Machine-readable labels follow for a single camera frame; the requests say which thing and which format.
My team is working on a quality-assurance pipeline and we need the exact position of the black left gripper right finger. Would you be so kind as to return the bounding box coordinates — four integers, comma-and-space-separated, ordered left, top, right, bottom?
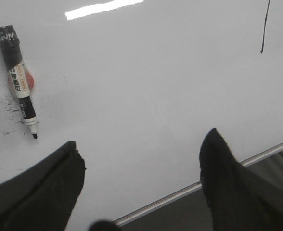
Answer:
199, 128, 283, 231

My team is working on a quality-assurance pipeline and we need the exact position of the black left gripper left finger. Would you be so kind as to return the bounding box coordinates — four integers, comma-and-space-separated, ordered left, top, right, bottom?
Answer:
0, 141, 86, 231

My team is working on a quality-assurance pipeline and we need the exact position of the black white whiteboard marker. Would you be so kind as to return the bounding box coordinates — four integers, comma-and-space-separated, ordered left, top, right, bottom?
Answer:
0, 25, 38, 139

